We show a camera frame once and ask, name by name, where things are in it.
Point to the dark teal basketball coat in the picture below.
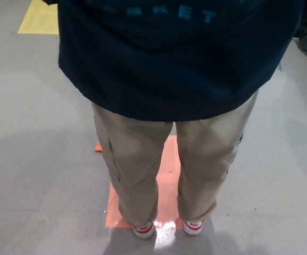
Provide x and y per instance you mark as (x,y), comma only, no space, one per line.
(169,66)

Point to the orange floor sheet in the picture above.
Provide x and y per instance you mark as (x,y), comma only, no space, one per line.
(169,159)

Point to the torn orange paper scrap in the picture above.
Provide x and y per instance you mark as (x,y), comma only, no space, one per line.
(98,146)

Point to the red and white sneaker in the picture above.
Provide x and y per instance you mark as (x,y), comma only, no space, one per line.
(194,228)
(144,229)

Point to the yellow floor sheet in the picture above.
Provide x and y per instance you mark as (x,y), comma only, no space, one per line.
(39,18)

